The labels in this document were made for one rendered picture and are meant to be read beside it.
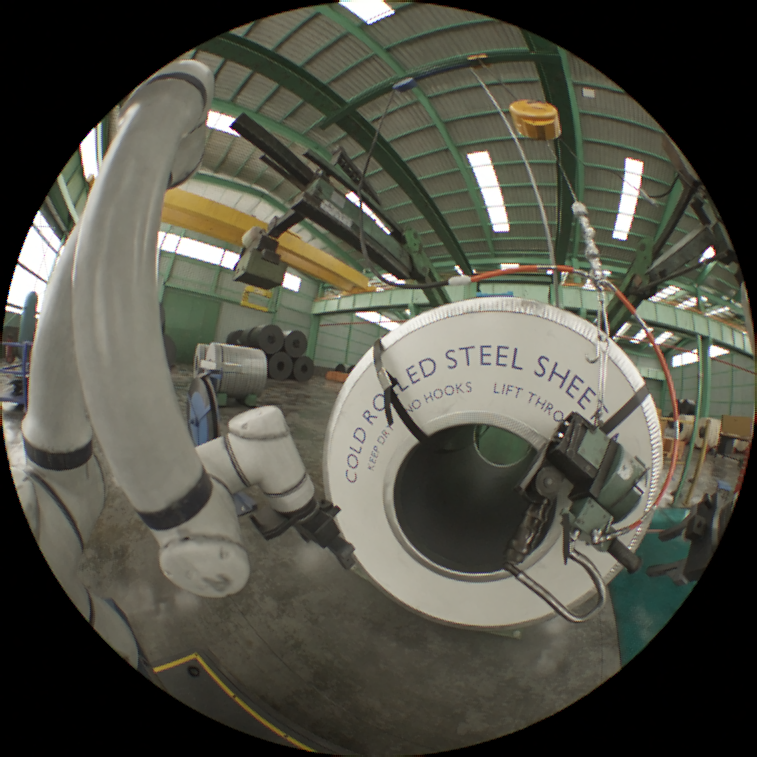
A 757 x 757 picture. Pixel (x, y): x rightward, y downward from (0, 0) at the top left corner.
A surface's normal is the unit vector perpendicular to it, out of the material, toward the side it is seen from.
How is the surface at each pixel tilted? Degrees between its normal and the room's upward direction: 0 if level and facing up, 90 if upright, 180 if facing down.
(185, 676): 0
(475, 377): 90
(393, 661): 0
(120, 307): 81
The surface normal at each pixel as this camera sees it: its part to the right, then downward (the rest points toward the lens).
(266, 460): 0.60, 0.08
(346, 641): 0.14, -0.99
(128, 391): 0.89, -0.03
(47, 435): 0.90, -0.25
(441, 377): -0.58, -0.07
